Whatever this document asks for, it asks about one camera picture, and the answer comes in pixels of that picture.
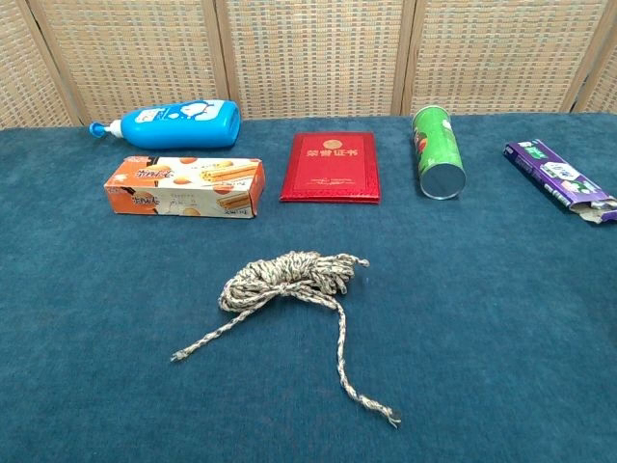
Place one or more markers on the red certificate book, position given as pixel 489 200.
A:
pixel 332 169

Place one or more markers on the orange egg roll biscuit box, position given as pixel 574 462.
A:
pixel 183 188

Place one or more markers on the green chips can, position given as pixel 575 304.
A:
pixel 436 144

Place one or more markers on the blue pump lotion bottle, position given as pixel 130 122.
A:
pixel 183 125

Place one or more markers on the woven folding screen panel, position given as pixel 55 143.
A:
pixel 19 72
pixel 501 48
pixel 130 48
pixel 605 82
pixel 313 48

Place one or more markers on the blue table cloth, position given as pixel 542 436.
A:
pixel 96 337

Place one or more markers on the purple toothpaste box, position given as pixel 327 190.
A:
pixel 549 169

